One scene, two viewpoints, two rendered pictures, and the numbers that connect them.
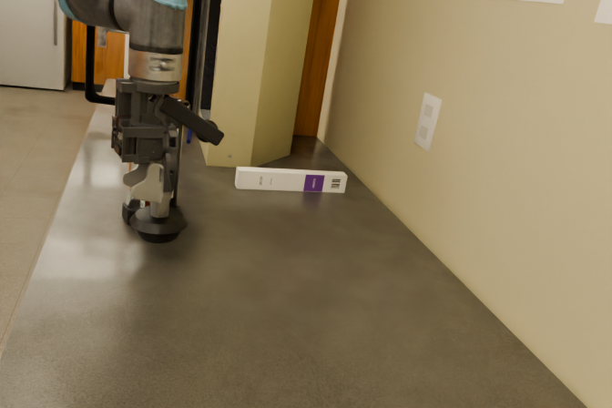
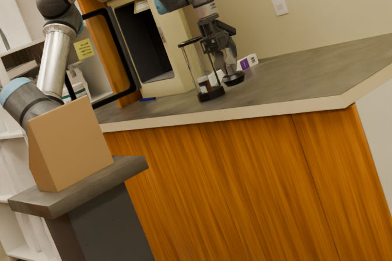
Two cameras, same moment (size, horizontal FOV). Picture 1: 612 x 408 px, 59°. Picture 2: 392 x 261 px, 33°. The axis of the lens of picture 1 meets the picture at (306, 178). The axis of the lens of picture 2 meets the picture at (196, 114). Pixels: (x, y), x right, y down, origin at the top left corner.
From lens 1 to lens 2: 1.73 m
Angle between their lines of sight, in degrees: 20
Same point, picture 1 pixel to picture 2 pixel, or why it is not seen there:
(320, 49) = not seen: hidden behind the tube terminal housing
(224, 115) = (180, 60)
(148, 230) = (237, 76)
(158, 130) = (223, 32)
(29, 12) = not seen: outside the picture
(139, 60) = (206, 8)
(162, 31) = not seen: outside the picture
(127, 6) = not seen: outside the picture
